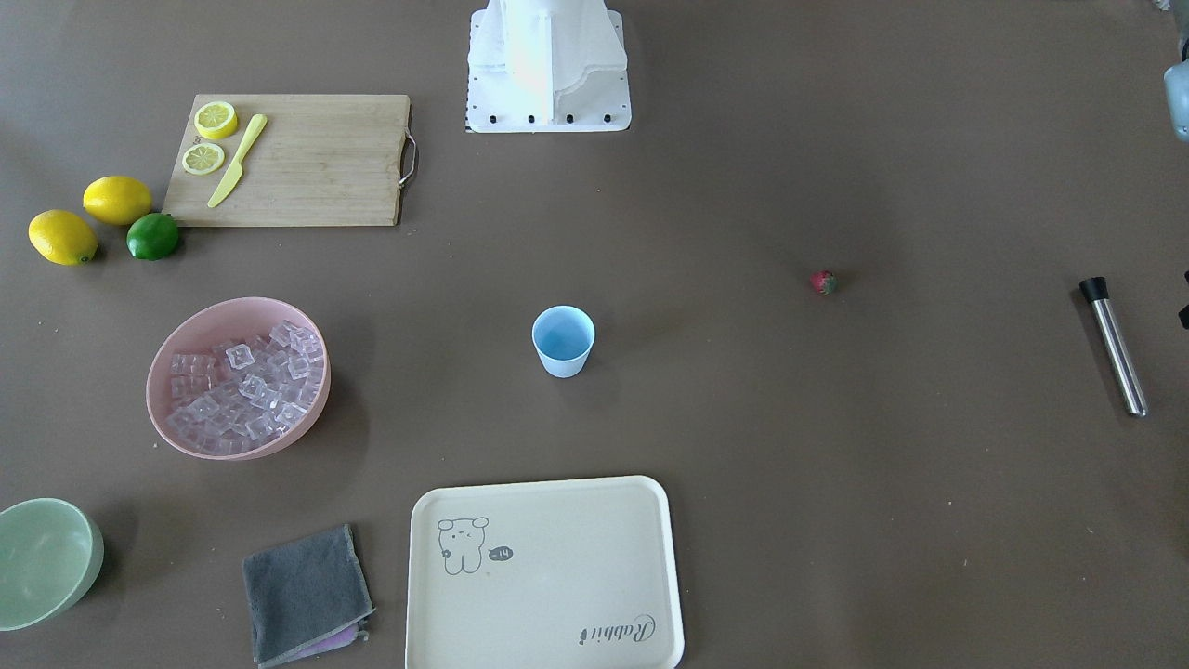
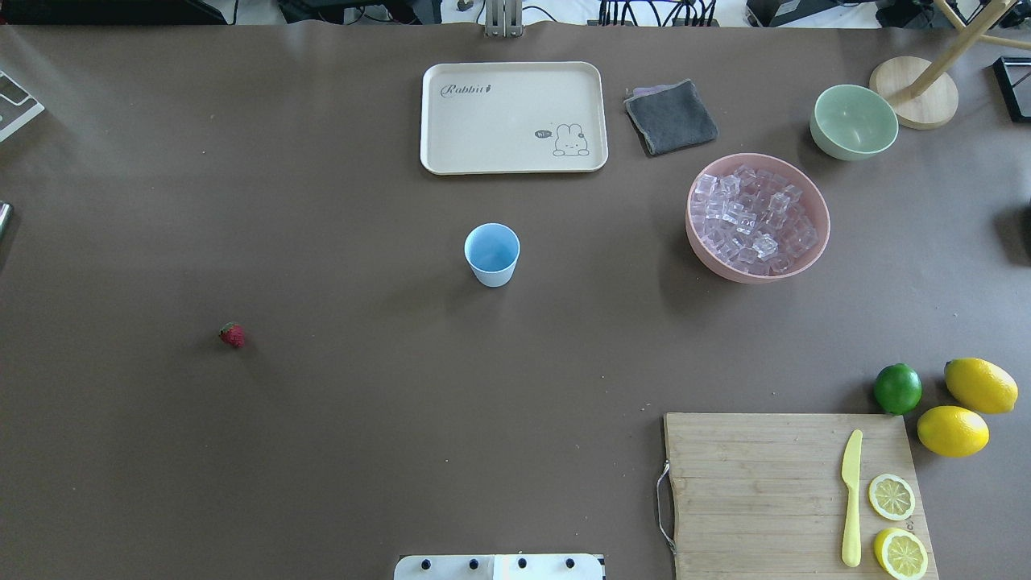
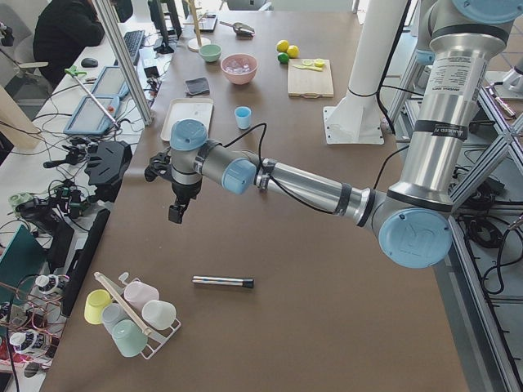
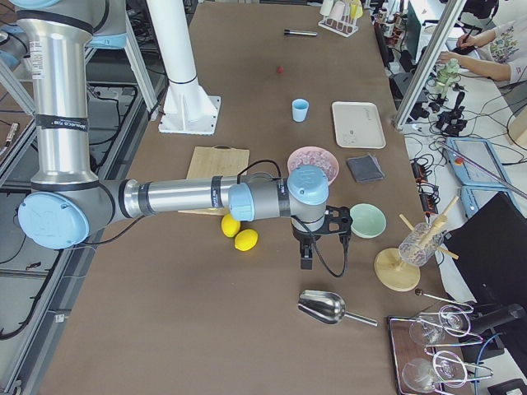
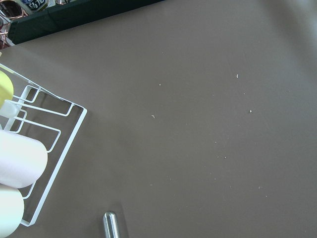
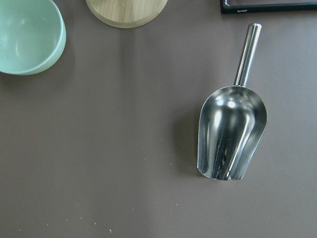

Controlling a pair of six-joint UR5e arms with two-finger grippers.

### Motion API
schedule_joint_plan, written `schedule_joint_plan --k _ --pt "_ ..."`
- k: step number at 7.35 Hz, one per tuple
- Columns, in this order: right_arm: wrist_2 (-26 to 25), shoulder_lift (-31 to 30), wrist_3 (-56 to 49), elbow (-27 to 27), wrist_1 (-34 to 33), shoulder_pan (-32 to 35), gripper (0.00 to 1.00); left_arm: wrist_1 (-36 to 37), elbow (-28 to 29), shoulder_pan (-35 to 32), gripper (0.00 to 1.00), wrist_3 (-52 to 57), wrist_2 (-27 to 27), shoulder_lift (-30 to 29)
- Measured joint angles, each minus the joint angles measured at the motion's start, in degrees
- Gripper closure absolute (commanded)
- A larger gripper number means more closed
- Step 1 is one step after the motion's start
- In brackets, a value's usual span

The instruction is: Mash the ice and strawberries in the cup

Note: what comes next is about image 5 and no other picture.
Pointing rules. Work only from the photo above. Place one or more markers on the yellow plastic cup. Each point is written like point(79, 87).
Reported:
point(6, 88)

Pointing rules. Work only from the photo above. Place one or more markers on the steel muddler with black tip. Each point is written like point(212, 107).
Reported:
point(111, 225)

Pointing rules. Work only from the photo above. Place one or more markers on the black cloth strip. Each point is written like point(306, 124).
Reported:
point(61, 17)

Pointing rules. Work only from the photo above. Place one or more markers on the white wire cup rack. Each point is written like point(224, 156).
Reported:
point(39, 114)

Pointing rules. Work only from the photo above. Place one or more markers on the copper wire bottle rack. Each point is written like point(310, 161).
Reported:
point(9, 10)

